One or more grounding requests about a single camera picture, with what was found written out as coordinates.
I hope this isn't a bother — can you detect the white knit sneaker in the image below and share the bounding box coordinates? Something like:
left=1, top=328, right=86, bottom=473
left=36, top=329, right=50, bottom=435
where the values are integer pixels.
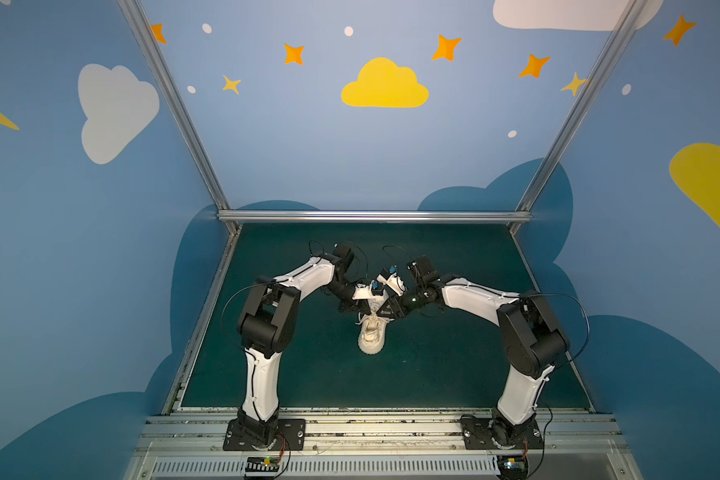
left=357, top=313, right=391, bottom=355

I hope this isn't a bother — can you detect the white shoelace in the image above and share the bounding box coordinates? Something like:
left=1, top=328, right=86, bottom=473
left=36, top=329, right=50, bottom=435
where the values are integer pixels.
left=357, top=312, right=391, bottom=342

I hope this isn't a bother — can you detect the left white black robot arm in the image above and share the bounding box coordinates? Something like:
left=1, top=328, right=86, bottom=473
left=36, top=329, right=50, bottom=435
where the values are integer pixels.
left=234, top=242, right=371, bottom=449

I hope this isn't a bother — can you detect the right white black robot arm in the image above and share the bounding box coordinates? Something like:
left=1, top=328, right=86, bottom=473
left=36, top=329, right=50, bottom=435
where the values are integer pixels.
left=372, top=274, right=570, bottom=449

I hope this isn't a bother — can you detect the left small circuit board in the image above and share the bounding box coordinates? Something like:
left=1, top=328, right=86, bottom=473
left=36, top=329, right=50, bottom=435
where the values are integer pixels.
left=242, top=456, right=284, bottom=479

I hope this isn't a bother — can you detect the small circuit board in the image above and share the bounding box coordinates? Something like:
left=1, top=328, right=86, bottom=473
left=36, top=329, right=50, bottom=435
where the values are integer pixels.
left=497, top=456, right=529, bottom=480
left=242, top=456, right=284, bottom=479

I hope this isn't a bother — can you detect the right small circuit board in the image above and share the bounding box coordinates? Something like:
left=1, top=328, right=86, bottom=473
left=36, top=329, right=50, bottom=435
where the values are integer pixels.
left=497, top=456, right=529, bottom=480

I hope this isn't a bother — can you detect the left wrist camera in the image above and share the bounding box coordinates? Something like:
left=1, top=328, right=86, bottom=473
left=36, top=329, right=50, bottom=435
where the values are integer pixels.
left=352, top=280, right=384, bottom=300

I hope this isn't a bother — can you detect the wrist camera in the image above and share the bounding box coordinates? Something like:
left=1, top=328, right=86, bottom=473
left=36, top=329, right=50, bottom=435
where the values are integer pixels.
left=375, top=256, right=440, bottom=296
left=352, top=280, right=384, bottom=300

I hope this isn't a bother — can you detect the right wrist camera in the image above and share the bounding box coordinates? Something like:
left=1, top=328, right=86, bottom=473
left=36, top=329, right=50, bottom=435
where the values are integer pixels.
left=375, top=256, right=440, bottom=296

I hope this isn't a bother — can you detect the rear aluminium frame bar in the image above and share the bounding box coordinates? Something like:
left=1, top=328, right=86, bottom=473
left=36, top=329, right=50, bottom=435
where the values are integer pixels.
left=217, top=210, right=532, bottom=224

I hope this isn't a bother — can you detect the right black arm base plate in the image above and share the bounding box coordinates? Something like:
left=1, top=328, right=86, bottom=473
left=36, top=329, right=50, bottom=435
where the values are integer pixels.
left=459, top=415, right=544, bottom=450

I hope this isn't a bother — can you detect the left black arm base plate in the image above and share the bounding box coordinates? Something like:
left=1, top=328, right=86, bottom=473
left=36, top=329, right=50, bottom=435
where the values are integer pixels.
left=222, top=415, right=306, bottom=451

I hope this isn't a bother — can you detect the right aluminium frame post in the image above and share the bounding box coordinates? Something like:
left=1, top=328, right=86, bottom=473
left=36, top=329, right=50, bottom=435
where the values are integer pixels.
left=509, top=0, right=648, bottom=237

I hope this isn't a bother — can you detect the aluminium frame post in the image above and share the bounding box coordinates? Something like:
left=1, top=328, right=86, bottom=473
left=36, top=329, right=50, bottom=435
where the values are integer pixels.
left=509, top=0, right=648, bottom=237
left=117, top=0, right=240, bottom=236

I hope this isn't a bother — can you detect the front aluminium rail base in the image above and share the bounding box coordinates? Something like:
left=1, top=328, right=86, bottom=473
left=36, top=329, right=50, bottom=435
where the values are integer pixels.
left=124, top=408, right=642, bottom=479

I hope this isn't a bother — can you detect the left aluminium frame post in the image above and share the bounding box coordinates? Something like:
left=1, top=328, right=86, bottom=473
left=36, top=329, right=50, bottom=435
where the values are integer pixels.
left=117, top=0, right=240, bottom=236

